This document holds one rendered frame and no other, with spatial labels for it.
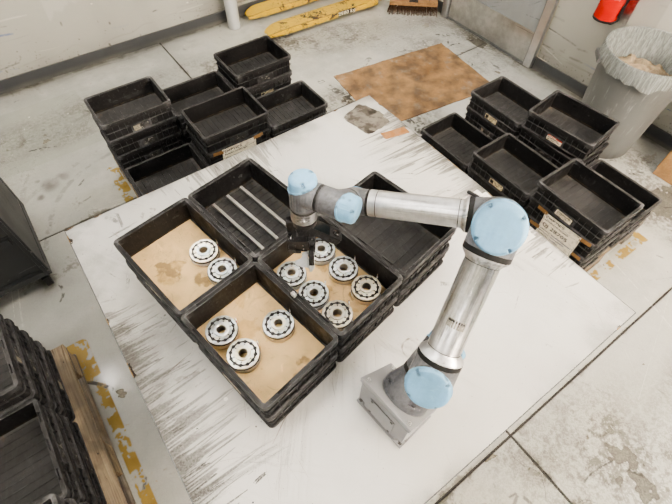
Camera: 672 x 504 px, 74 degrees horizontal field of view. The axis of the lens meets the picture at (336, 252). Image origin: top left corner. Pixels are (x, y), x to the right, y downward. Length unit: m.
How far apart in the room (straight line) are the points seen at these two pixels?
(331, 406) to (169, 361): 0.57
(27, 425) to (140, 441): 0.48
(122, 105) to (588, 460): 3.07
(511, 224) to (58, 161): 3.15
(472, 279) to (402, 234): 0.68
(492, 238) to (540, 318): 0.83
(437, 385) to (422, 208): 0.44
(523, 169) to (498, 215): 1.78
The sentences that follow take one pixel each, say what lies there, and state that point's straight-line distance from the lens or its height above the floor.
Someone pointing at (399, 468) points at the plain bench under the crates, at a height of 0.70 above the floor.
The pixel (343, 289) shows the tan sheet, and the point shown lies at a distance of 1.53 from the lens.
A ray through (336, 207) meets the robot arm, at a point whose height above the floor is 1.33.
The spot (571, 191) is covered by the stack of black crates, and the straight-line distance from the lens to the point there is 2.60.
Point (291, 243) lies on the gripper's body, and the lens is 1.27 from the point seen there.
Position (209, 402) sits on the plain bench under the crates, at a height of 0.70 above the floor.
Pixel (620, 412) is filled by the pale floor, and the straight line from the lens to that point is 2.63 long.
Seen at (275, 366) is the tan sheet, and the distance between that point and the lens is 1.42.
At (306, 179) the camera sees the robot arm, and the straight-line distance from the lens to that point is 1.12.
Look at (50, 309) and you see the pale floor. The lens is 2.86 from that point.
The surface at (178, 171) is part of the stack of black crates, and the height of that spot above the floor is 0.27.
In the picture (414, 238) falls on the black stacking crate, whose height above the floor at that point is 0.83.
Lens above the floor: 2.15
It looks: 55 degrees down
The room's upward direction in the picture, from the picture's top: 2 degrees clockwise
